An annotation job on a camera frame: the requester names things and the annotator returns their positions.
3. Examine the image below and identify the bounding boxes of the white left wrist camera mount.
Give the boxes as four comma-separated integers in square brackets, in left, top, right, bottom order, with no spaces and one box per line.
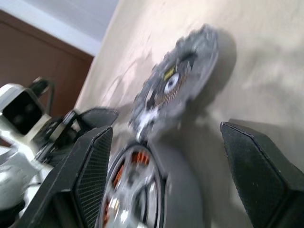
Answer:
[0,82,53,145]

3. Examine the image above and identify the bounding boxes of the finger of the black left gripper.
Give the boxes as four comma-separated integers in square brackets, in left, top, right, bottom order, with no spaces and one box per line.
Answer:
[79,107,120,130]

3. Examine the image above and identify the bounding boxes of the grey motor lid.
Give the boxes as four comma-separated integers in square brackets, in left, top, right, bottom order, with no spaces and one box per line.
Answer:
[128,23,220,143]

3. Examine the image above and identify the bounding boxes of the brown wooden panel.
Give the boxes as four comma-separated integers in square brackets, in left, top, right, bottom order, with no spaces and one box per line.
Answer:
[0,9,95,119]

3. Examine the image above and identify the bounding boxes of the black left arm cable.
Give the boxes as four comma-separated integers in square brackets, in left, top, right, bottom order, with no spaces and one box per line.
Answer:
[29,76,56,117]

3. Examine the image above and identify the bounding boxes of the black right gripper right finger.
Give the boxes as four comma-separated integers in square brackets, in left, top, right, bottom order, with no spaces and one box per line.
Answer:
[219,118,304,228]

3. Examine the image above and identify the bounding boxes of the black motor housing copper windings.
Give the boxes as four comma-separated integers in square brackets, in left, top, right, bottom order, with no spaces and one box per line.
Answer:
[95,139,202,228]

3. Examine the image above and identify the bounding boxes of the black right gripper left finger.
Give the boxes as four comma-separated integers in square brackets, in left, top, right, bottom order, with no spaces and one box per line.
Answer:
[18,125,114,228]

